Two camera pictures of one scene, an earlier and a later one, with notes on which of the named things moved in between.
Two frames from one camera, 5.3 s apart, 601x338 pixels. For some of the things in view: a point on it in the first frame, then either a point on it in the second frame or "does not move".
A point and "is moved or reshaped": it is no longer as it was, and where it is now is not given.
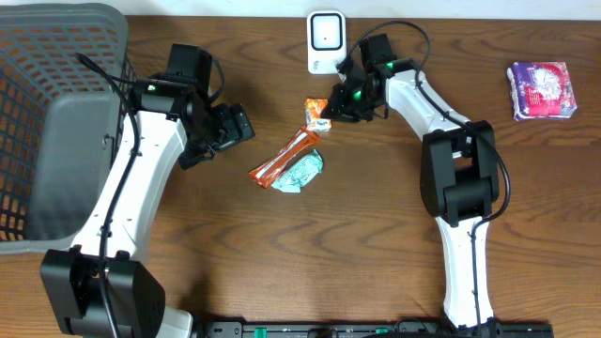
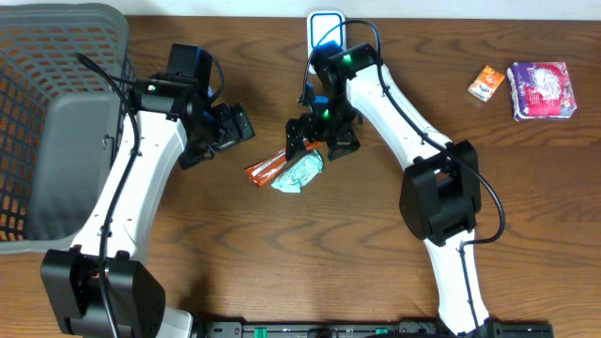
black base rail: x=397 y=329 does not move
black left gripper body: x=233 y=130 does not move
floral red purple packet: x=541 y=90 does not move
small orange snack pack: x=315 y=120 is moved or reshaped
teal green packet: x=300 y=174 does not move
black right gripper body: x=347 y=100 → x=321 y=132
